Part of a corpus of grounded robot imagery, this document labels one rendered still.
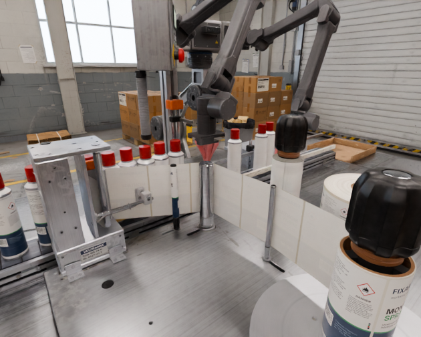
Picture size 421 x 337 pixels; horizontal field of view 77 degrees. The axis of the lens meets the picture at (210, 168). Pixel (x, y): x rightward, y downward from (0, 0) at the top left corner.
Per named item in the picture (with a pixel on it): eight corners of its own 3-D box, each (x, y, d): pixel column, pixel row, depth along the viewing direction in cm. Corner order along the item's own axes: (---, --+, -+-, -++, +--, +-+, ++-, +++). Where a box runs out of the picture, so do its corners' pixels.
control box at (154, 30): (137, 70, 72) (129, -11, 66) (147, 70, 88) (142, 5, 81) (174, 70, 73) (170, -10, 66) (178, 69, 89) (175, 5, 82)
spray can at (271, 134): (266, 171, 112) (270, 124, 104) (257, 168, 116) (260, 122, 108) (274, 168, 115) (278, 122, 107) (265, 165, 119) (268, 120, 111)
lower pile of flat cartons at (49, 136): (29, 154, 423) (26, 140, 415) (28, 146, 464) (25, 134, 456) (73, 147, 457) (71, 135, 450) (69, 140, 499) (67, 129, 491)
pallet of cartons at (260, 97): (250, 145, 468) (254, 77, 427) (218, 136, 528) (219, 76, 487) (289, 135, 540) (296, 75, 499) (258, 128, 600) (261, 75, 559)
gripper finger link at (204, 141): (219, 164, 83) (219, 135, 79) (200, 170, 78) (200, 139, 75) (206, 159, 88) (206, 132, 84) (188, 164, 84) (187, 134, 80)
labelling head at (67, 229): (62, 277, 55) (32, 161, 46) (51, 246, 64) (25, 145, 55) (127, 250, 63) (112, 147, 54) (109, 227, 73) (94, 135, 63)
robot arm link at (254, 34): (341, -5, 114) (331, -18, 108) (342, 24, 113) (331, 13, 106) (258, 41, 147) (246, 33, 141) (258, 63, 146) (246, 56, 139)
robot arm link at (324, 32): (331, 18, 117) (319, 5, 110) (343, 16, 113) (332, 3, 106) (299, 113, 123) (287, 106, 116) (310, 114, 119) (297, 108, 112)
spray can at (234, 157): (232, 184, 99) (234, 131, 92) (224, 180, 103) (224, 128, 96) (242, 181, 102) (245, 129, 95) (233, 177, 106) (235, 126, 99)
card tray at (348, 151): (351, 163, 136) (352, 156, 135) (306, 151, 155) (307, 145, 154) (375, 152, 153) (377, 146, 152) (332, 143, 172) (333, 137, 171)
